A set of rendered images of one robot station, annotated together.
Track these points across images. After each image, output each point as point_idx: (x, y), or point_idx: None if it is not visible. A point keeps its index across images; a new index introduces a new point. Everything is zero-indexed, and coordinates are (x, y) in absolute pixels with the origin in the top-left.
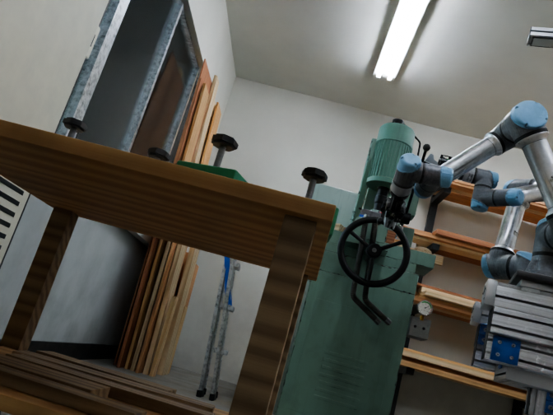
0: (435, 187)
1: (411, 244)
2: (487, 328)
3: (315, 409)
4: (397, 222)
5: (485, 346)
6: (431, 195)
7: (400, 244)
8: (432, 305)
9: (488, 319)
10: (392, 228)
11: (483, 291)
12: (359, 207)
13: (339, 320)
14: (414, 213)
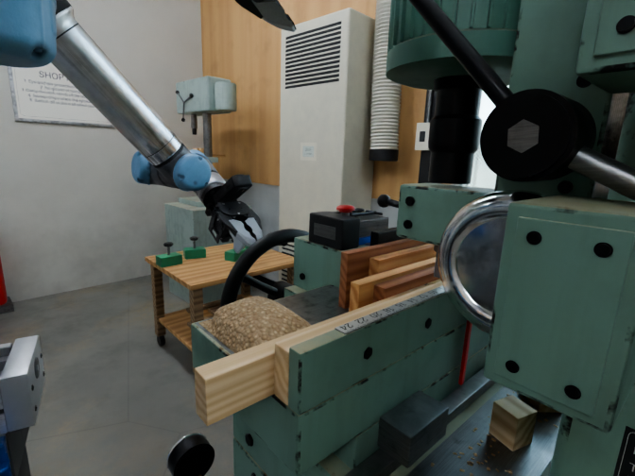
0: (158, 184)
1: (490, 327)
2: (20, 450)
3: None
4: (222, 242)
5: (28, 467)
6: (175, 183)
7: (380, 303)
8: (169, 452)
9: (12, 444)
10: (239, 251)
11: (31, 381)
12: (359, 209)
13: None
14: (580, 51)
